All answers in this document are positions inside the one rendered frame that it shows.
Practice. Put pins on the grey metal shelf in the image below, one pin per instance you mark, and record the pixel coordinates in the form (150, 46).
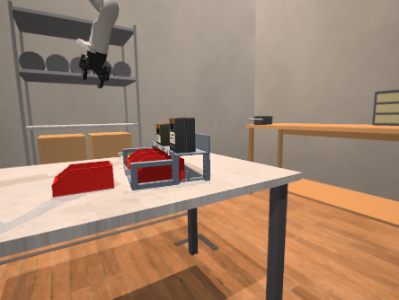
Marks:
(202, 146)

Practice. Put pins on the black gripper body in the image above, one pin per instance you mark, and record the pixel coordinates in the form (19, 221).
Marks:
(100, 58)

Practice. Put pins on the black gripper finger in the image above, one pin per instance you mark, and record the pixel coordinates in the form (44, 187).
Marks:
(84, 66)
(103, 75)

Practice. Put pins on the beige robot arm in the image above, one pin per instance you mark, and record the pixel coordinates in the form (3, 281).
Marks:
(101, 30)

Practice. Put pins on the olive green tool case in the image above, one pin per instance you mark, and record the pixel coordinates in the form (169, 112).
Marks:
(162, 134)

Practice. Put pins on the black tool case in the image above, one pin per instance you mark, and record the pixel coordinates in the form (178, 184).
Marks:
(182, 135)

